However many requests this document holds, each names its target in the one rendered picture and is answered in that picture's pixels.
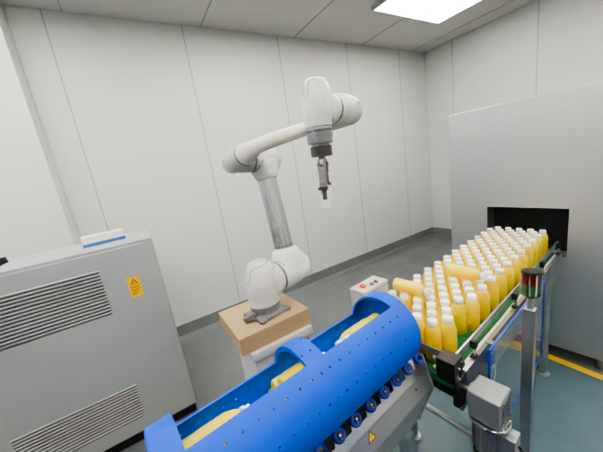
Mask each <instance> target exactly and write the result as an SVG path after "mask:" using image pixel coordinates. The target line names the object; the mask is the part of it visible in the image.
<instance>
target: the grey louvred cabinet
mask: <svg viewBox="0 0 603 452"><path fill-rule="evenodd" d="M125 236H126V239H125V240H121V241H118V242H114V243H110V244H107V245H103V246H99V247H96V248H88V249H84V248H83V243H80V244H76V245H72V246H68V247H63V248H56V249H51V250H48V251H43V252H39V253H35V254H30V255H26V256H18V257H15V258H10V259H7V260H8V261H9V262H7V263H5V264H3V265H0V452H120V451H122V450H124V449H126V448H128V447H130V446H132V445H134V444H135V443H137V442H138V441H140V440H142V439H144V429H145V428H146V427H147V426H149V425H150V424H152V423H154V422H156V421H158V420H159V419H161V418H162V417H163V416H165V415H167V414H168V413H171V414H172V417H173V419H174V421H177V420H179V419H181V418H183V417H185V416H186V415H188V414H190V413H192V412H194V411H195V410H197V406H196V402H197V400H196V397H195V393H194V390H193V387H192V383H191V380H190V376H189V374H188V367H187V364H186V361H185V357H184V354H183V351H182V348H181V344H180V340H179V335H178V331H177V328H176V325H175V321H174V318H173V315H172V312H171V308H170V303H169V299H168V295H167V292H166V289H165V286H164V282H163V279H162V273H161V269H160V267H159V263H158V259H157V256H156V253H155V250H154V246H153V241H152V237H151V235H150V233H149V231H148V229H146V230H139V231H134V232H130V233H126V234H125Z"/></svg>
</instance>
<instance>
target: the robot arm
mask: <svg viewBox="0 0 603 452"><path fill-rule="evenodd" d="M301 115H302V120H303V123H300V124H298V125H294V126H289V127H287V128H284V129H281V130H278V131H274V132H272V133H269V134H267V135H262V136H260V137H258V138H256V139H254V140H251V141H249V142H246V143H241V144H239V145H237V146H234V147H232V148H231V149H230V150H229V151H228V152H227V153H226V154H225V155H224V156H223V159H222V167H223V169H224V171H226V172H228V173H231V174H235V173H238V172H239V173H251V174H252V176H253V177H254V179H255V180H256V181H257V182H258V185H259V189H260V193H261V196H262V200H263V204H264V207H265V211H266V215H267V221H268V225H269V229H270V232H271V236H272V240H273V243H274V247H275V249H274V250H273V252H272V261H270V260H268V259H265V258H258V259H255V260H253V261H251V262H249V263H248V265H247V266H246V269H245V274H244V282H245V289H246V293H247V297H248V301H249V305H250V310H248V311H246V312H244V313H243V315H244V318H243V321H244V323H248V322H251V321H253V320H255V321H257V322H259V324H260V325H265V324H266V323H267V322H269V321H270V320H272V319H274V318H275V317H278V316H279V315H281V314H283V313H284V312H285V311H288V310H290V309H291V307H290V306H289V305H284V304H283V303H281V301H280V297H279V295H280V294H281V293H282V292H283V290H284V289H287V288H289V287H291V286H293V285H295V284H296V283H298V282H299V281H301V280H302V279H303V278H304V277H305V276H306V275H307V274H308V272H309V270H310V260H309V259H308V257H307V256H306V255H305V254H304V253H302V252H301V251H300V250H299V248H298V247H297V246H296V245H294V244H293V243H292V238H291V234H290V231H289V227H288V223H287V220H286V216H285V212H284V206H283V201H282V197H281V194H280V190H279V186H278V183H277V179H276V177H277V176H278V169H279V168H280V166H281V164H282V162H283V156H282V154H281V152H280V151H279V150H278V149H277V148H276V146H279V145H282V144H285V143H289V142H291V141H294V140H297V139H299V138H302V137H304V136H307V142H308V145H311V148H310V155H311V158H317V157H319V159H318V163H317V167H318V173H319V187H318V190H320V198H321V206H322V211H323V210H331V204H330V203H332V197H331V188H330V185H331V182H329V177H328V160H327V159H326V156H330V155H332V154H333V152H332V145H331V144H330V143H333V139H332V136H333V135H332V134H333V131H334V130H337V129H340V128H343V127H347V126H350V125H353V124H355V123H356V122H358V121H359V120H360V118H361V117H362V115H363V107H362V104H361V102H360V101H359V100H358V99H357V98H356V97H355V96H353V95H349V94H345V93H333V92H332V91H331V90H330V87H329V85H328V82H327V81H326V79H325V78H324V77H320V76H315V77H311V78H308V79H306V80H305V81H304V82H303V83H302V85H301Z"/></svg>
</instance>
